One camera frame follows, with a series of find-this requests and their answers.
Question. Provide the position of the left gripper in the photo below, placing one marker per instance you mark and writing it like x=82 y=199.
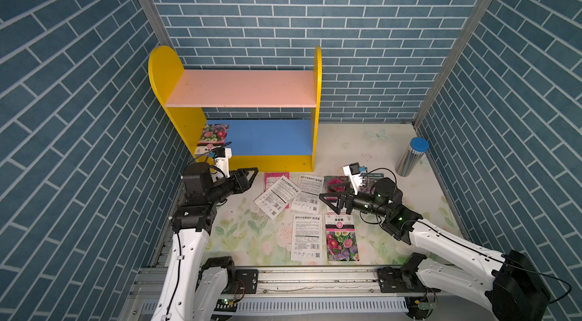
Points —
x=241 y=184

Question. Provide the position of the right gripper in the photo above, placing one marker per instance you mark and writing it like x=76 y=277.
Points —
x=336 y=208

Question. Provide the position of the pink-bordered seed bag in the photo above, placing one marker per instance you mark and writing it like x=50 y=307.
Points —
x=273 y=177

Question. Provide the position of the red peony seed bag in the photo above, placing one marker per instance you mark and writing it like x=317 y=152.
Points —
x=336 y=184

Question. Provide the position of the green gourd seed bag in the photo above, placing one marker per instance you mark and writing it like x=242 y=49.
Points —
x=276 y=198

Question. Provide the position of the white text gourd seed bag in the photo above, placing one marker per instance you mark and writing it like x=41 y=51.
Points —
x=307 y=201

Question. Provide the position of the colourful flower seed bag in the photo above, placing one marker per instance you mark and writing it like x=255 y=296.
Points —
x=341 y=238

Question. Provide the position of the purple flower seed bag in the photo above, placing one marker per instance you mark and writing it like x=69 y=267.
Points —
x=369 y=181

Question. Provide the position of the white back-side seed bag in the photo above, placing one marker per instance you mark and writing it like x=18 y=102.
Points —
x=307 y=239

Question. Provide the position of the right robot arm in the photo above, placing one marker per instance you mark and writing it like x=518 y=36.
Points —
x=508 y=285

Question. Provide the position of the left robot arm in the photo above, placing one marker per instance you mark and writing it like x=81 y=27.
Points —
x=192 y=288

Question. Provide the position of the candy chrysanthemum seed bag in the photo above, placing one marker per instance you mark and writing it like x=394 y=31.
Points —
x=213 y=135

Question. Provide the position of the yellow wooden shelf unit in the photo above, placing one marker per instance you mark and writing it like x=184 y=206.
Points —
x=272 y=145

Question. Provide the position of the floral table mat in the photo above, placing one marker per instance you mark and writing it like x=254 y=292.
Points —
x=242 y=231

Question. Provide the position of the steel bottle blue cap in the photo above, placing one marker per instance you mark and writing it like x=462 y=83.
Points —
x=416 y=150

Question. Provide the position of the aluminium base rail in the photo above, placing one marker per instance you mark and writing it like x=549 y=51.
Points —
x=335 y=293

